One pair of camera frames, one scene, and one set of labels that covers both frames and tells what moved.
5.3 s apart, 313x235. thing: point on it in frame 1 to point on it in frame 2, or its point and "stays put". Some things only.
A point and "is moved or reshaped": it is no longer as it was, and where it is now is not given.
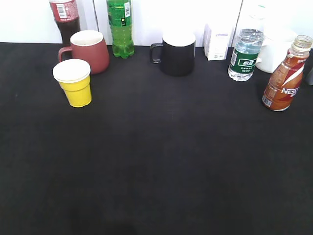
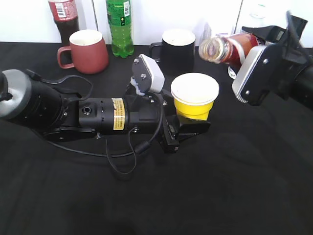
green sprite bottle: x=120 y=16 stays put
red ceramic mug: x=90 y=46 stays put
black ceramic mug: x=176 y=53 stays put
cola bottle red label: x=66 y=15 stays put
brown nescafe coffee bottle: x=283 y=86 is moved or reshaped
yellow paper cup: x=73 y=76 to x=194 y=94
